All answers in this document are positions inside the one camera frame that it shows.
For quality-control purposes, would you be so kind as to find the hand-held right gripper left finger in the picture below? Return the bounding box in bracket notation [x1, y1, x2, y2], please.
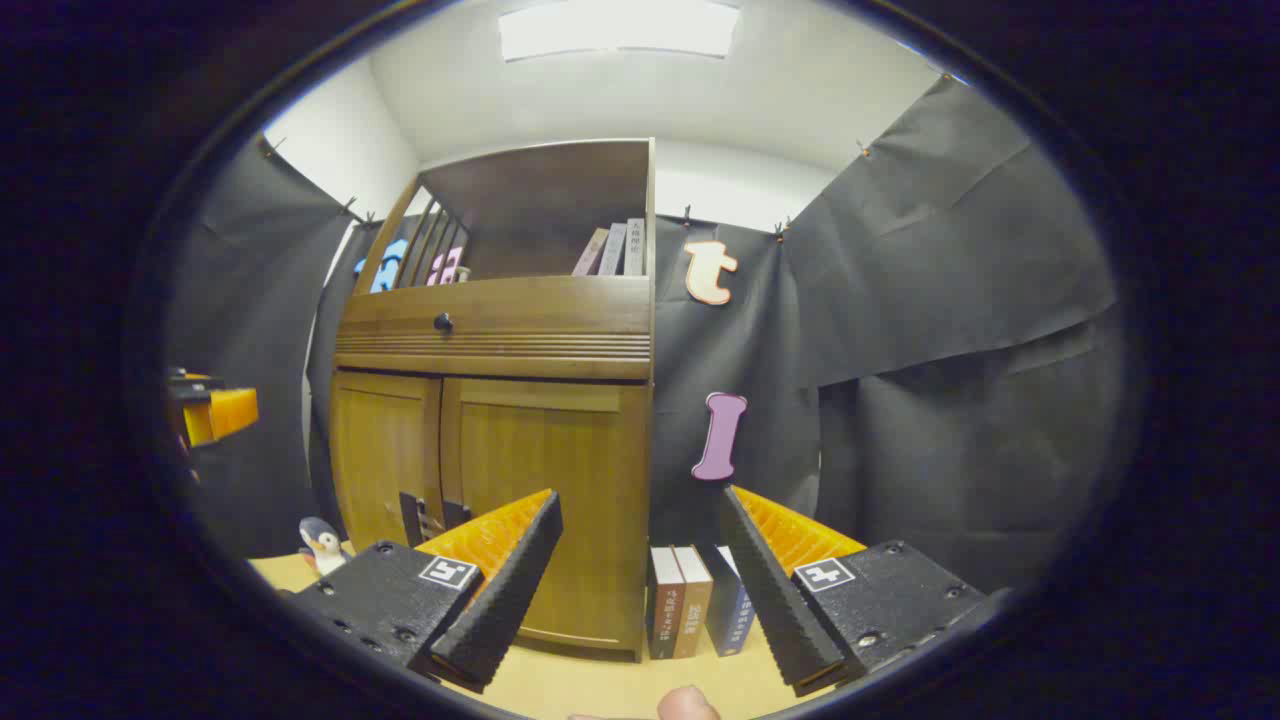
[285, 488, 564, 694]

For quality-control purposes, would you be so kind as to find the black backdrop cloth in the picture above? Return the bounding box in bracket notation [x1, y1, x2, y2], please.
[165, 75, 1127, 593]

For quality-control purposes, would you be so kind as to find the penguin plush toy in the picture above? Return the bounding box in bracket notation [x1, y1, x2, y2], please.
[298, 517, 350, 579]

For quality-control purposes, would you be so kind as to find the wooden double-door shoe cabinet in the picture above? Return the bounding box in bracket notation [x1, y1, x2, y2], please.
[328, 138, 658, 663]

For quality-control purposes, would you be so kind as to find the wooden cabinet door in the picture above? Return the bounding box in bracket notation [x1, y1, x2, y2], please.
[440, 378, 651, 653]
[330, 370, 444, 553]

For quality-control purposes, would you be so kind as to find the tan brown book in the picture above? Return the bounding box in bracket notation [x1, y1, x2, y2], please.
[672, 545, 715, 659]

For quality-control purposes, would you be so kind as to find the ceiling light panel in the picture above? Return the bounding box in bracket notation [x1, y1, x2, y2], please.
[498, 0, 743, 63]

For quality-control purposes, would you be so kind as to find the dark brown book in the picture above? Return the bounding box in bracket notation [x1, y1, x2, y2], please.
[647, 546, 687, 661]

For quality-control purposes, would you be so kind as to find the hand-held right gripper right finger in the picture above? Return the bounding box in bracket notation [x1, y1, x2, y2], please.
[718, 485, 991, 699]

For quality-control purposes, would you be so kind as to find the blue book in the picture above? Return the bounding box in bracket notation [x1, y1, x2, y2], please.
[704, 545, 754, 658]

